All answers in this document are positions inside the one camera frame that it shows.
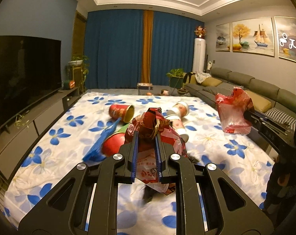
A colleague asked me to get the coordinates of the grey sofa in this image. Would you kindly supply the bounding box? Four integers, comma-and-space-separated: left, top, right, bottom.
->
184, 67, 296, 134

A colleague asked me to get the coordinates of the person's right forearm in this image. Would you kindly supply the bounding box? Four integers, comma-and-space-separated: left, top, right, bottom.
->
263, 152, 296, 212

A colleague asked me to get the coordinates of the black television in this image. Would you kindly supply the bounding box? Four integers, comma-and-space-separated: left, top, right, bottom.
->
0, 35, 62, 135

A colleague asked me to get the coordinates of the gold plant stand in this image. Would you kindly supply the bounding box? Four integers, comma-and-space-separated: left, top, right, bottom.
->
68, 65, 86, 95

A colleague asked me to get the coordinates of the small landscape painting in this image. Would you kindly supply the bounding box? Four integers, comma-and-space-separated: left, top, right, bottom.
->
215, 23, 231, 52

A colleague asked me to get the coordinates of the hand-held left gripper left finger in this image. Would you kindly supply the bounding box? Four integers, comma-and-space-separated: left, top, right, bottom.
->
18, 130, 140, 235

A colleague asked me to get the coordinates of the red plastic bag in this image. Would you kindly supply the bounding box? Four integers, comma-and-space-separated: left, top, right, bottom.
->
124, 114, 187, 194
215, 87, 255, 135

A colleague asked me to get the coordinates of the red paper cup gold inside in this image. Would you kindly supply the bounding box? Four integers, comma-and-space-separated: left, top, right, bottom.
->
109, 104, 135, 123

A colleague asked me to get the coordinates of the black garment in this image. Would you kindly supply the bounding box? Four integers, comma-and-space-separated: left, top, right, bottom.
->
183, 72, 196, 85

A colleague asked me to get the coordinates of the red foil snack wrapper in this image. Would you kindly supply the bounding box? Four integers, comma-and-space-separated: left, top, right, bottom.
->
141, 107, 172, 141

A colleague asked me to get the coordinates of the houndstooth cushion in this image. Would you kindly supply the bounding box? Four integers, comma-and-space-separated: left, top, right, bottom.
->
221, 82, 244, 90
264, 107, 296, 126

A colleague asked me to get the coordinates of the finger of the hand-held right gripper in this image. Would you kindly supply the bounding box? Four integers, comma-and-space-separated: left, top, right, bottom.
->
244, 110, 295, 131

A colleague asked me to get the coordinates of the white cloth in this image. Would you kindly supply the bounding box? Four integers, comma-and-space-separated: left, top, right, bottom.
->
195, 71, 213, 84

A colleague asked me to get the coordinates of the tree and sailboat painting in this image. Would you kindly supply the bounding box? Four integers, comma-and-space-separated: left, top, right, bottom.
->
232, 17, 276, 57

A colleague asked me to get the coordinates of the blue curtain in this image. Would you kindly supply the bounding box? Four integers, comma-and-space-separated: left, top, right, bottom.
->
152, 11, 206, 89
86, 10, 145, 90

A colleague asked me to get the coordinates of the white standing air conditioner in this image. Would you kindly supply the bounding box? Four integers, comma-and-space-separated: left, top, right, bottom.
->
192, 38, 207, 73

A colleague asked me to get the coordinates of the orange curtain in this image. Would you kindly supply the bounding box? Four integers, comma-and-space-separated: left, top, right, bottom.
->
142, 10, 155, 85

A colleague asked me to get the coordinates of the painting with light glare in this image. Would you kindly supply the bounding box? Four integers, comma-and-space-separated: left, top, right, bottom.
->
274, 16, 296, 66

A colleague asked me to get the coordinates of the blue floral tablecloth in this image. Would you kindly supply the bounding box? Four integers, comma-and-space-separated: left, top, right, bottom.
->
4, 89, 277, 235

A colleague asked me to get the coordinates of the grey television cabinet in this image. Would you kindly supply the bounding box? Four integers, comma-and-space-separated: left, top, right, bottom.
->
0, 87, 80, 182

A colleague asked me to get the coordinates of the red flower arrangement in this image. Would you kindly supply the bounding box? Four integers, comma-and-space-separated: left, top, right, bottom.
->
194, 25, 207, 39

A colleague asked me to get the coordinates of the apple print paper cup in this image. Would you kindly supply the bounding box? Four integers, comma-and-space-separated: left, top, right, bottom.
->
171, 119, 189, 143
167, 101, 189, 118

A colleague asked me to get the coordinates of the yellow cushion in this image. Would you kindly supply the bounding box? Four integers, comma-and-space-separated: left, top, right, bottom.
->
246, 90, 272, 112
201, 76, 226, 88

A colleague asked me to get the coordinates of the potted plant dark pot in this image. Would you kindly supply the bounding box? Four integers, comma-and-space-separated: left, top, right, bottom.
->
166, 68, 186, 90

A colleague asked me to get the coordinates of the potted plant white pot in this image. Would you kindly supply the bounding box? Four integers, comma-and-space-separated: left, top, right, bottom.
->
68, 54, 90, 84

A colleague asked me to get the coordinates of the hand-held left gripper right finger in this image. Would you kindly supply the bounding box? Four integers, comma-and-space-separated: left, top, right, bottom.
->
155, 133, 277, 235

